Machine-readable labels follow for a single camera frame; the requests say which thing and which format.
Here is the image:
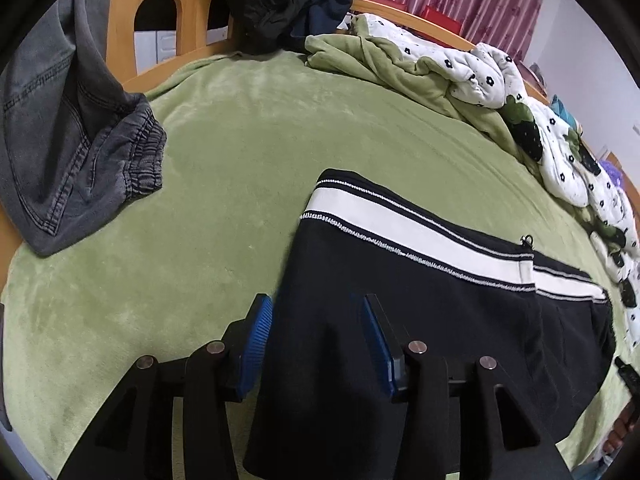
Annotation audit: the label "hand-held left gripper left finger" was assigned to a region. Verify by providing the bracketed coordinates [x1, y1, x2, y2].
[57, 294, 275, 480]

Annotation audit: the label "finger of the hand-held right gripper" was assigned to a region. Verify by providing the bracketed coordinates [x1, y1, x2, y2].
[614, 356, 640, 403]

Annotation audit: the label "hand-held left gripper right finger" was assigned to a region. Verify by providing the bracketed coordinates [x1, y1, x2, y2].
[351, 294, 573, 480]

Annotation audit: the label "black white-striped pants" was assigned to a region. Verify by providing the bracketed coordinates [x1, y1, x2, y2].
[242, 169, 617, 476]

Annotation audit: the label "person's right hand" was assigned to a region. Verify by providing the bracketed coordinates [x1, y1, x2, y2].
[602, 402, 640, 461]

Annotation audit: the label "green plush bed blanket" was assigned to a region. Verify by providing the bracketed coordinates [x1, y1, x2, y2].
[0, 50, 640, 480]

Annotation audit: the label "grey denim jeans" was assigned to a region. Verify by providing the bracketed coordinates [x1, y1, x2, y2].
[0, 0, 168, 258]

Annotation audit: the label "teal patterned cushion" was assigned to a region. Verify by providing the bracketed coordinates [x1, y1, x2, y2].
[550, 95, 581, 126]

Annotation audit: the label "white floral quilt green lining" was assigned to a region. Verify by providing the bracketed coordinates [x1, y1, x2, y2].
[304, 12, 640, 351]

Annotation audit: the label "black jacket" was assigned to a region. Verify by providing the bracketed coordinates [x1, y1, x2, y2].
[215, 0, 306, 56]

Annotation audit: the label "navy blue garment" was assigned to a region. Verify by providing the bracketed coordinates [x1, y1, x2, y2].
[290, 0, 353, 41]

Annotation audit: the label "wooden bed frame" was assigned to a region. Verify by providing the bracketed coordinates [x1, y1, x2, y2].
[0, 0, 623, 286]

